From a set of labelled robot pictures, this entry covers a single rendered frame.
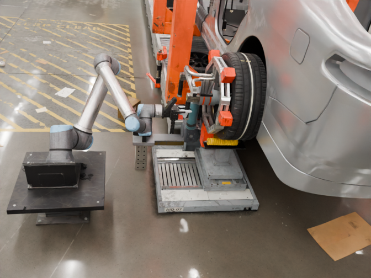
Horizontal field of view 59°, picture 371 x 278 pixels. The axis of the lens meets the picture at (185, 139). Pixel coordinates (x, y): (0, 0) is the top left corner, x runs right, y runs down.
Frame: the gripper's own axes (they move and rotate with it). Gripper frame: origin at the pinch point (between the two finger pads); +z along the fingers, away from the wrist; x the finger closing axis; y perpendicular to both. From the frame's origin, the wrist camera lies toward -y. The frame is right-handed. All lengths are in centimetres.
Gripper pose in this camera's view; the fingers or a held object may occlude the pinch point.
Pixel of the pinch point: (190, 109)
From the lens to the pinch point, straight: 232.7
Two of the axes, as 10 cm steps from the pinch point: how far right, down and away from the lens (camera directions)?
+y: -1.2, 8.1, 5.8
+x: 1.5, 5.9, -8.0
